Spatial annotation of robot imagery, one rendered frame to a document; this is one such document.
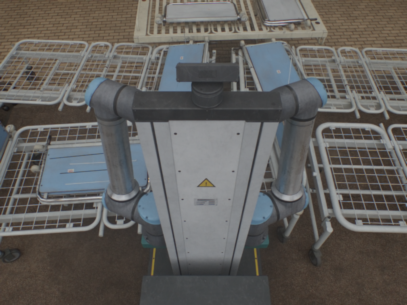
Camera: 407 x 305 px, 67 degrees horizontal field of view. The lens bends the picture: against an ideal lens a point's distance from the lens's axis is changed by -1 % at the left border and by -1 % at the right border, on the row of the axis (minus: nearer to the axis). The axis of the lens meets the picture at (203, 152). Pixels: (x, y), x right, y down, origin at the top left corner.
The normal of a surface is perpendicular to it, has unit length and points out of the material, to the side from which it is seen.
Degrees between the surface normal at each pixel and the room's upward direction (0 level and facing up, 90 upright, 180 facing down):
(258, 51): 5
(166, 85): 7
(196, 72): 61
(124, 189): 83
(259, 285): 0
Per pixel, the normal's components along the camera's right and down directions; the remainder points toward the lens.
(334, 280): 0.00, -0.61
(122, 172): 0.39, 0.66
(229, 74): 0.00, 0.40
